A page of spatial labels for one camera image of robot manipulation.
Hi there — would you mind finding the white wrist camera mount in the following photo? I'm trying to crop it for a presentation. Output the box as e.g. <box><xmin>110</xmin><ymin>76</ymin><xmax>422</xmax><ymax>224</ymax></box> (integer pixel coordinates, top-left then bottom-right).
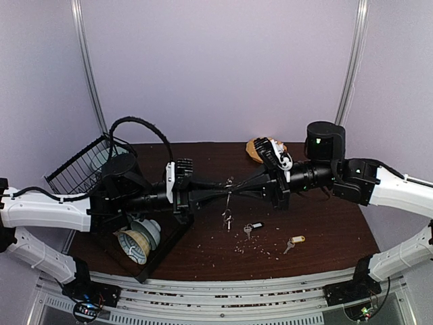
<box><xmin>165</xmin><ymin>161</ymin><xmax>175</xmax><ymax>204</ymax></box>
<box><xmin>271</xmin><ymin>139</ymin><xmax>294</xmax><ymax>183</ymax></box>

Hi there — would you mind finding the key with yellow tag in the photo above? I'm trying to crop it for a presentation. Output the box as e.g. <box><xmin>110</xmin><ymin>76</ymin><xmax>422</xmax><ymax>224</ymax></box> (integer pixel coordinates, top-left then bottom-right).
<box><xmin>283</xmin><ymin>236</ymin><xmax>305</xmax><ymax>255</ymax></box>

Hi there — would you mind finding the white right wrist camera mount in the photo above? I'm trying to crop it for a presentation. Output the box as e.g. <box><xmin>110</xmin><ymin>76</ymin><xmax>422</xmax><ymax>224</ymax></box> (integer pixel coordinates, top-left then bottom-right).
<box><xmin>271</xmin><ymin>139</ymin><xmax>294</xmax><ymax>183</ymax></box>

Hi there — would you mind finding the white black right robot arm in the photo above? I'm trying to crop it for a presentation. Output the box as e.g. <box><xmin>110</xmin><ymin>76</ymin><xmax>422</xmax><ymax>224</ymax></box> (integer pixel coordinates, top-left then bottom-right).
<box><xmin>228</xmin><ymin>121</ymin><xmax>432</xmax><ymax>305</ymax></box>

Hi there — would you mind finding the aluminium corner post right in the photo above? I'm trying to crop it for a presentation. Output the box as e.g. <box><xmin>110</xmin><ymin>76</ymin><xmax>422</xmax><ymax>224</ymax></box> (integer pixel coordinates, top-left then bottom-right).
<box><xmin>335</xmin><ymin>0</ymin><xmax>369</xmax><ymax>126</ymax></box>

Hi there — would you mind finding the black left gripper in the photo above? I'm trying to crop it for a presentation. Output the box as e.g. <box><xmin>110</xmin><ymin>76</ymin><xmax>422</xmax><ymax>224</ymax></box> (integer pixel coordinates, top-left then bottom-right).
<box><xmin>121</xmin><ymin>173</ymin><xmax>229</xmax><ymax>225</ymax></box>

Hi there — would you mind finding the key with black tag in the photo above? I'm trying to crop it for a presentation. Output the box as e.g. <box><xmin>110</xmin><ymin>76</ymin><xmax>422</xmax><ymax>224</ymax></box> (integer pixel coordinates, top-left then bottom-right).
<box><xmin>243</xmin><ymin>222</ymin><xmax>264</xmax><ymax>240</ymax></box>

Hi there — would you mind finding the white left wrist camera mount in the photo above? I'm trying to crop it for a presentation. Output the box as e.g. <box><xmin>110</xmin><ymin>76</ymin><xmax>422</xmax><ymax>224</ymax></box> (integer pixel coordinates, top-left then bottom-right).
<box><xmin>165</xmin><ymin>161</ymin><xmax>175</xmax><ymax>204</ymax></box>

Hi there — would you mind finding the yellow patterned bowl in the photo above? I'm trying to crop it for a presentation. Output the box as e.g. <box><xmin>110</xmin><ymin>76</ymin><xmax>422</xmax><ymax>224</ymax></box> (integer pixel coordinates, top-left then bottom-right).
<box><xmin>117</xmin><ymin>230</ymin><xmax>151</xmax><ymax>265</ymax></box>

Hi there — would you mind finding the black wire dish rack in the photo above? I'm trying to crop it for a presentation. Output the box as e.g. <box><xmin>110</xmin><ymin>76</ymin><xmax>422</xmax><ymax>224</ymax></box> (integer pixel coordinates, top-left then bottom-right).
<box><xmin>45</xmin><ymin>134</ymin><xmax>193</xmax><ymax>283</ymax></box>

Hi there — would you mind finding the aluminium front rail frame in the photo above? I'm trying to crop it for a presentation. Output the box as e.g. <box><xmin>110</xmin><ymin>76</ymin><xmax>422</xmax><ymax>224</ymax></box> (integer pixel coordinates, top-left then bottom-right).
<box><xmin>26</xmin><ymin>265</ymin><xmax>417</xmax><ymax>325</ymax></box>

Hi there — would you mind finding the light green celadon bowl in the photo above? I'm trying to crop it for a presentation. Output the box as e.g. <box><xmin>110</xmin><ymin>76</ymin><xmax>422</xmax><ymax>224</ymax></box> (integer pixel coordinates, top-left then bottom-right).
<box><xmin>131</xmin><ymin>219</ymin><xmax>161</xmax><ymax>251</ymax></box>

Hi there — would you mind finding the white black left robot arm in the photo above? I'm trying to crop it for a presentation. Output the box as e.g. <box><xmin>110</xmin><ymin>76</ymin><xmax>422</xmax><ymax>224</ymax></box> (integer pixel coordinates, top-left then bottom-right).
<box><xmin>1</xmin><ymin>153</ymin><xmax>234</xmax><ymax>301</ymax></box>

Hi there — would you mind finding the aluminium corner post left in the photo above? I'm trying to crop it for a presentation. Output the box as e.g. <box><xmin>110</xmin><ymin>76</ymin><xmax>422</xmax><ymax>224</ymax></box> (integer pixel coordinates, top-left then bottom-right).
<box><xmin>71</xmin><ymin>0</ymin><xmax>108</xmax><ymax>133</ymax></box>

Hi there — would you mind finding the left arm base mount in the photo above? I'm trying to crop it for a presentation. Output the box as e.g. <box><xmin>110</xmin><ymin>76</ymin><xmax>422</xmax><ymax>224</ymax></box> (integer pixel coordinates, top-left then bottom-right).
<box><xmin>60</xmin><ymin>282</ymin><xmax>121</xmax><ymax>324</ymax></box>

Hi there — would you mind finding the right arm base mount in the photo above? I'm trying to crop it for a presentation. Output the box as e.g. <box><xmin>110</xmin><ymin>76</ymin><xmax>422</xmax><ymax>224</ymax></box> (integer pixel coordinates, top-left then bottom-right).
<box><xmin>323</xmin><ymin>280</ymin><xmax>382</xmax><ymax>323</ymax></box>

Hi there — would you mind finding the yellow polka dot dish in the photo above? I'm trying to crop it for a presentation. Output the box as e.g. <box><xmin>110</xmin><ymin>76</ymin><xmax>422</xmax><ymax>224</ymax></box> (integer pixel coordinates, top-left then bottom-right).
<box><xmin>246</xmin><ymin>137</ymin><xmax>287</xmax><ymax>164</ymax></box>

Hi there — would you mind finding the aluminium corner post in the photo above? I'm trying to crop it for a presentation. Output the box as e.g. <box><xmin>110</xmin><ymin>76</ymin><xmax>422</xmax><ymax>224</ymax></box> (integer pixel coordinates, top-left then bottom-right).
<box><xmin>335</xmin><ymin>0</ymin><xmax>369</xmax><ymax>126</ymax></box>
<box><xmin>71</xmin><ymin>0</ymin><xmax>108</xmax><ymax>133</ymax></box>

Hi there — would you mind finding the silver key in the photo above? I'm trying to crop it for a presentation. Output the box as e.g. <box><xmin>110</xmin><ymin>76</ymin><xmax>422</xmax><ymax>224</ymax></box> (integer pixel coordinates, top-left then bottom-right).
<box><xmin>222</xmin><ymin>209</ymin><xmax>233</xmax><ymax>232</ymax></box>

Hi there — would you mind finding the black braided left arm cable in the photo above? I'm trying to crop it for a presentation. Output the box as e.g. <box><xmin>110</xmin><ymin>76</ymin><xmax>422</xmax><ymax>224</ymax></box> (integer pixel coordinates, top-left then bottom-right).
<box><xmin>101</xmin><ymin>116</ymin><xmax>174</xmax><ymax>170</ymax></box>

